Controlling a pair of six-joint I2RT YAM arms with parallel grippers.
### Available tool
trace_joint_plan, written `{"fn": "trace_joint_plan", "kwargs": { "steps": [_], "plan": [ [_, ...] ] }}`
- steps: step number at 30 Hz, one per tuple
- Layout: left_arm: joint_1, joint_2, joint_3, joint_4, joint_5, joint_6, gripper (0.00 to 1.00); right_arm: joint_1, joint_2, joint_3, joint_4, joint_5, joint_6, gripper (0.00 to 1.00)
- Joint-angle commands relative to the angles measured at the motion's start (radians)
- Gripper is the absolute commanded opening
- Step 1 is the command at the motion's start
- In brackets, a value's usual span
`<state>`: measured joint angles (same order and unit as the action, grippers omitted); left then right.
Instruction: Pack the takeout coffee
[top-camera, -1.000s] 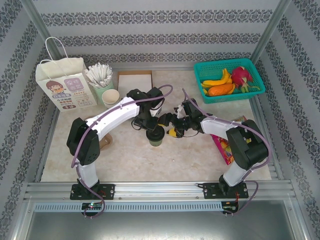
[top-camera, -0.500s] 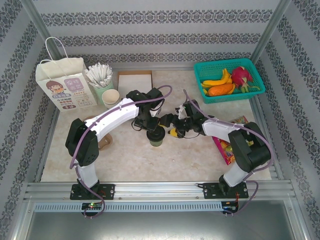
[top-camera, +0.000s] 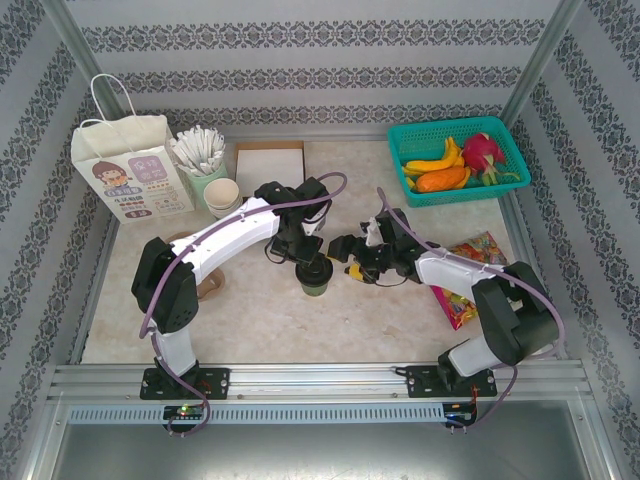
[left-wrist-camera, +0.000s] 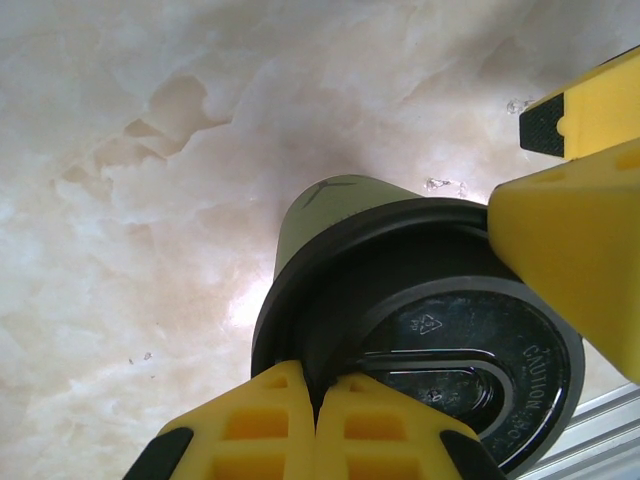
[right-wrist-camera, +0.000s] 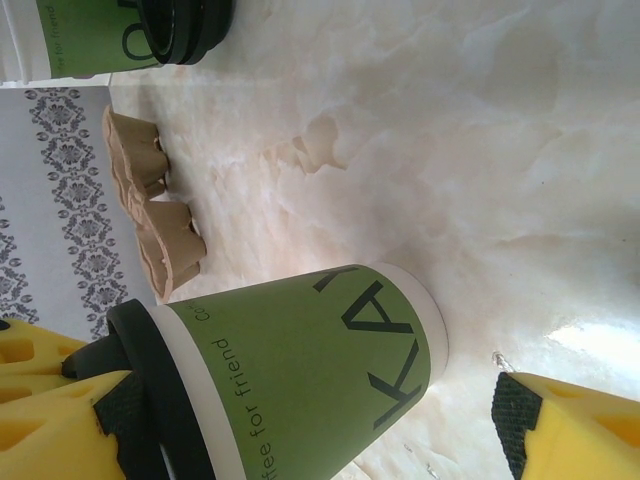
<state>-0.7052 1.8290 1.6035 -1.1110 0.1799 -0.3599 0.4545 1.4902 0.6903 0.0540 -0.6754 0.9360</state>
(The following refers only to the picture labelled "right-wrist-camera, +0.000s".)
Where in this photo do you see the black cup lid stack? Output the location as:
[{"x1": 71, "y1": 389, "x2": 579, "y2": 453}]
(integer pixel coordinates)
[{"x1": 134, "y1": 0, "x2": 236, "y2": 66}]

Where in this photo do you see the black coffee cup lid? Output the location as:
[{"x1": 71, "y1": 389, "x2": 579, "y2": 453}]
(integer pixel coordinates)
[{"x1": 107, "y1": 298, "x2": 201, "y2": 480}]

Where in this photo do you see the brown pulp cup carrier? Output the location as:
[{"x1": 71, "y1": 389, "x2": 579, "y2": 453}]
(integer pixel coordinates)
[{"x1": 101, "y1": 104, "x2": 207, "y2": 302}]

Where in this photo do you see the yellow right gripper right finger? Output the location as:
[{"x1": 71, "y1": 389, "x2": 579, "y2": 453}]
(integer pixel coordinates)
[{"x1": 492, "y1": 370, "x2": 640, "y2": 480}]

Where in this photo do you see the green paper cup stack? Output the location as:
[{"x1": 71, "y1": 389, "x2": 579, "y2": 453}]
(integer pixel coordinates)
[{"x1": 0, "y1": 0, "x2": 147, "y2": 85}]

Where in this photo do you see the green paper coffee cup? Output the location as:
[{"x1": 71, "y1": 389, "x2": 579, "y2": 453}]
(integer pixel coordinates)
[{"x1": 149, "y1": 263, "x2": 451, "y2": 480}]

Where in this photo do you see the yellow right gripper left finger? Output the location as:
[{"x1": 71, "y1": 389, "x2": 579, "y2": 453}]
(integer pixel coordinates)
[{"x1": 0, "y1": 369, "x2": 154, "y2": 480}]

